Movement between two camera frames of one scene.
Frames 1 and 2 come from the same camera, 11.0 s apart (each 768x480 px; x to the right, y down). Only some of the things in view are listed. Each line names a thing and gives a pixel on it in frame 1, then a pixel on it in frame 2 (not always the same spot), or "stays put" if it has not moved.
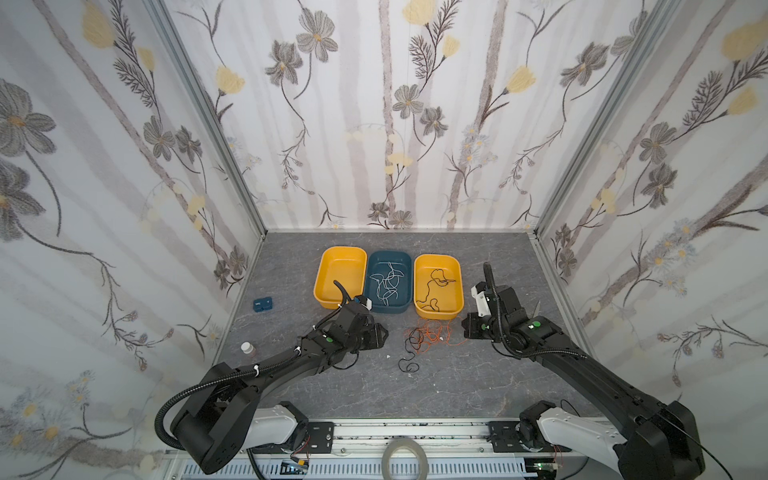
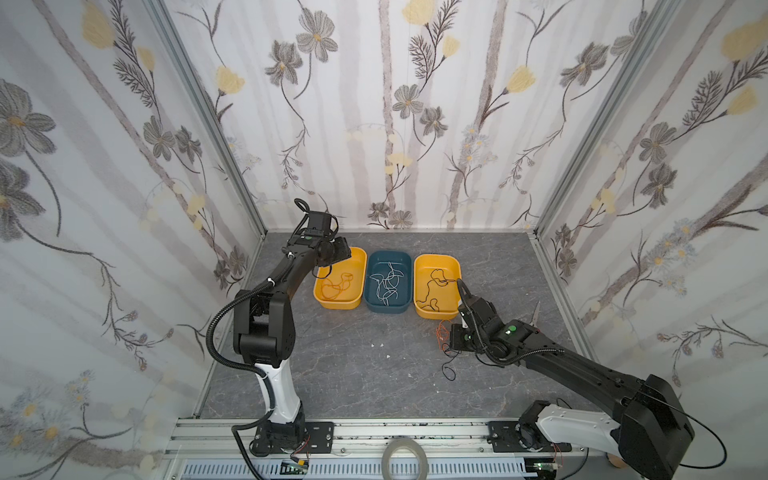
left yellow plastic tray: (345, 264) stays put
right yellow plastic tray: (438, 286) stays put
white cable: (388, 284) stays put
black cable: (405, 344) to (449, 360)
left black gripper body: (365, 330) to (336, 251)
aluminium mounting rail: (454, 448) stays put
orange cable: (429, 331) to (331, 291)
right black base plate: (504, 438) stays put
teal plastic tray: (389, 281) stays put
